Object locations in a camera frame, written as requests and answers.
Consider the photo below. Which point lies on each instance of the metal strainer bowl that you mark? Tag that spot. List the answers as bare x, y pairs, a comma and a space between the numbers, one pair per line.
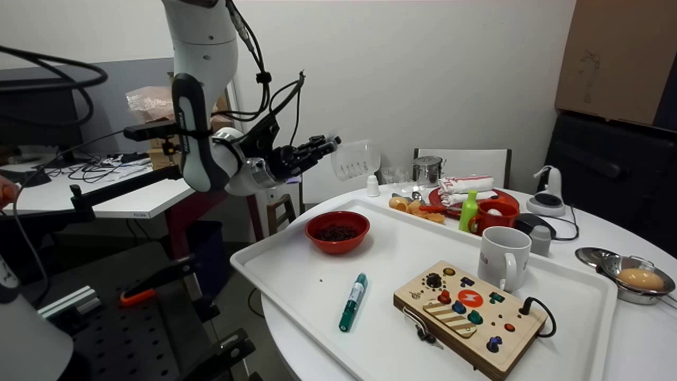
638, 279

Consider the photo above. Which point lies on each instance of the white mug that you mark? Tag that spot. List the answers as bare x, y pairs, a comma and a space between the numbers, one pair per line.
504, 256

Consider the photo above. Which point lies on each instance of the white plastic tray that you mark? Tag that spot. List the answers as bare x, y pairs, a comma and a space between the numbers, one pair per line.
384, 341

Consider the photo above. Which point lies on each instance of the black camera on stand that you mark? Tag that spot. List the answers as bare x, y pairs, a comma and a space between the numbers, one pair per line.
160, 136

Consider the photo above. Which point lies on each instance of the green bottle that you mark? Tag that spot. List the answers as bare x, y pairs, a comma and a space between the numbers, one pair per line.
468, 210

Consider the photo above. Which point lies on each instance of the white round device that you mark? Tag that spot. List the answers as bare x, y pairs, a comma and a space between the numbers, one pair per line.
548, 201

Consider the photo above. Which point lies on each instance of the red plate with food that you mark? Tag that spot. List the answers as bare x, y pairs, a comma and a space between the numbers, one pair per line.
498, 210

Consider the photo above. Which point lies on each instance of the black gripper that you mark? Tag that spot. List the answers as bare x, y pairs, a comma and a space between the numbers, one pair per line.
288, 161

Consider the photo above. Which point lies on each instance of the wooden busy board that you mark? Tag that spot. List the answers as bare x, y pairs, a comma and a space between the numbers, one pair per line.
488, 326

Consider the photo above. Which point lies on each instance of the white side desk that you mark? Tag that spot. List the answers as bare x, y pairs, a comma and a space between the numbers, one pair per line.
138, 204

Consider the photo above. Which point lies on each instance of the large cardboard sheet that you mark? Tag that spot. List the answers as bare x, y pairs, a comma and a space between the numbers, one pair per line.
621, 62

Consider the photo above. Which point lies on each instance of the white chair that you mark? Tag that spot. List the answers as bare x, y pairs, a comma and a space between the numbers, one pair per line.
472, 161

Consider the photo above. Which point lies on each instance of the black cabinet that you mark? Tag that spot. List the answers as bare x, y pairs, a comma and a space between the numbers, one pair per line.
621, 172

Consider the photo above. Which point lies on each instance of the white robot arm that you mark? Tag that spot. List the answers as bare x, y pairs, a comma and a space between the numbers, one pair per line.
203, 37

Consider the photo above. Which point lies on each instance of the red bowl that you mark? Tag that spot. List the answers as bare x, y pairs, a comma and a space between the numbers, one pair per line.
337, 230

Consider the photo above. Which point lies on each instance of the small white bottle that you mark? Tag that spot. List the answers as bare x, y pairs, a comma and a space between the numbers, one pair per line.
373, 184

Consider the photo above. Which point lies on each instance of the steel pot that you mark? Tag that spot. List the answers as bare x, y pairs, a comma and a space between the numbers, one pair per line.
426, 170

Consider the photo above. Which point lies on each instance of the green marker pen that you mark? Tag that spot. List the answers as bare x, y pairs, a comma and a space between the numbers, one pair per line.
355, 303

